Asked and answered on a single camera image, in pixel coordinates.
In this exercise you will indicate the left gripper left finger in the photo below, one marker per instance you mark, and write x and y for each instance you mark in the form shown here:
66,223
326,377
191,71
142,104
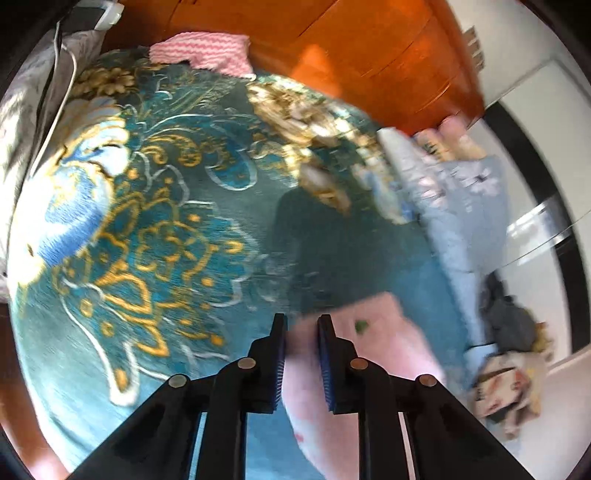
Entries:
195,428

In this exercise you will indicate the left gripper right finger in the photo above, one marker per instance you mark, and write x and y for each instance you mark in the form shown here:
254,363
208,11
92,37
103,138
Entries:
409,428

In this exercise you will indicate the pink floral fleece garment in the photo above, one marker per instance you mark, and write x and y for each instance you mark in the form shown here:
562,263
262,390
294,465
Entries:
385,341

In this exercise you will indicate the beige car print garment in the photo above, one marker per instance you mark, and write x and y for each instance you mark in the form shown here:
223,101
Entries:
499,384

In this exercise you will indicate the dark grey garment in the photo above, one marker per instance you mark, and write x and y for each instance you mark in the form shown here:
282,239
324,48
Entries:
510,326

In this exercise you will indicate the teal floral bed blanket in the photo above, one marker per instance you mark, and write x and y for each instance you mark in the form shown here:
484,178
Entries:
176,211

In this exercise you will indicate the light blue daisy quilt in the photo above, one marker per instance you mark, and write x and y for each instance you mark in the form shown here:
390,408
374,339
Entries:
463,206

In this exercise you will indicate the pink pillow roll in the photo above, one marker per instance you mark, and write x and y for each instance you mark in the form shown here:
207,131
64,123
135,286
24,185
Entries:
450,141

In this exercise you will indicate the white black glossy wardrobe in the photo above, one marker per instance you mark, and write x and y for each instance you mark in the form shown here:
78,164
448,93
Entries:
540,130

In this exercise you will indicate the grey floral cloth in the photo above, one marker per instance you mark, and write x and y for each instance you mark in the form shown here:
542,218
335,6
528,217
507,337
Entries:
39,78

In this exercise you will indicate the orange wooden headboard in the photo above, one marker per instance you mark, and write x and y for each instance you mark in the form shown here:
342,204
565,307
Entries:
404,62

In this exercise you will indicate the pink knitted cloth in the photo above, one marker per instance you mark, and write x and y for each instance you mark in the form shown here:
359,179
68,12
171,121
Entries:
223,53

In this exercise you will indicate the wall switch panel row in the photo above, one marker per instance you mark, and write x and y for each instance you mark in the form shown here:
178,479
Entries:
472,41

